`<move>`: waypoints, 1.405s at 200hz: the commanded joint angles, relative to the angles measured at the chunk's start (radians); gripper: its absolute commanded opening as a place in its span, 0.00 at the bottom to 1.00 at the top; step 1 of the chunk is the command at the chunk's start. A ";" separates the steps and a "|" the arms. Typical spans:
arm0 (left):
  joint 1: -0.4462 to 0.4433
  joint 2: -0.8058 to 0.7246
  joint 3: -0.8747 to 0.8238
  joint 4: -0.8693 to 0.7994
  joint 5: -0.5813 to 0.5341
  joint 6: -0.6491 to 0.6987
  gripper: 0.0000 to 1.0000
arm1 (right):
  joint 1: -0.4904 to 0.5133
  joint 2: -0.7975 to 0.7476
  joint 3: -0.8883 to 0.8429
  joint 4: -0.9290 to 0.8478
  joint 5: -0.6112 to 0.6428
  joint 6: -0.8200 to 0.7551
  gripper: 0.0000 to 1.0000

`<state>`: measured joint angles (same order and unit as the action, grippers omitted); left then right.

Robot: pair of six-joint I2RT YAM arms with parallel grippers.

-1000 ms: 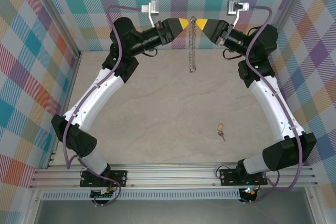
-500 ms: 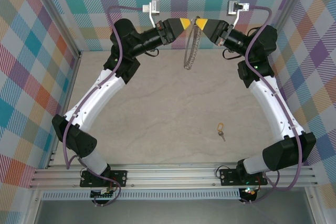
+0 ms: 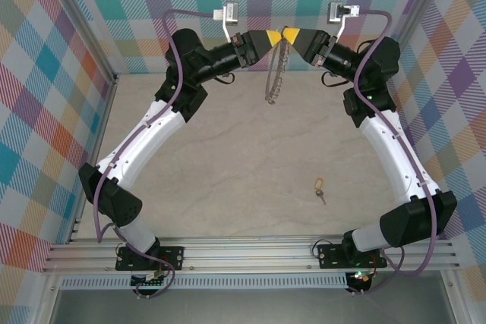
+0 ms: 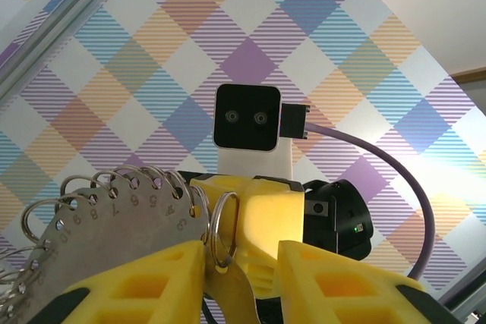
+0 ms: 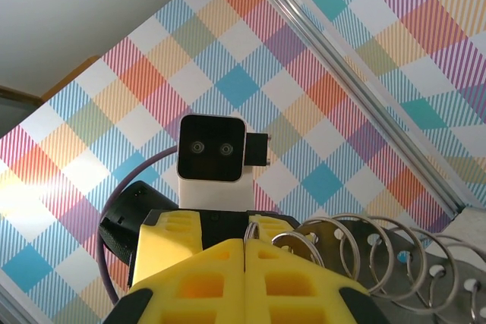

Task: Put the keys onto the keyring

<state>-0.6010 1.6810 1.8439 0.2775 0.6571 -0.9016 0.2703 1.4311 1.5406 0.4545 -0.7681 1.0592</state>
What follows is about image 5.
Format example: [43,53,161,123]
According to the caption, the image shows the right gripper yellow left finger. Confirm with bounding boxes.
[108,238,246,324]

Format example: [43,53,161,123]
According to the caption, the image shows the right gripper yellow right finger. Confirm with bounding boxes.
[245,240,384,324]

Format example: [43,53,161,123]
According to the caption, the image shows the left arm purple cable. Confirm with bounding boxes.
[96,144,180,306]

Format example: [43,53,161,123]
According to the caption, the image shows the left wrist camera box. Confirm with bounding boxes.
[175,113,271,212]

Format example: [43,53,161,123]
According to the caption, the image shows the aluminium frame post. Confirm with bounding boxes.
[233,0,470,219]

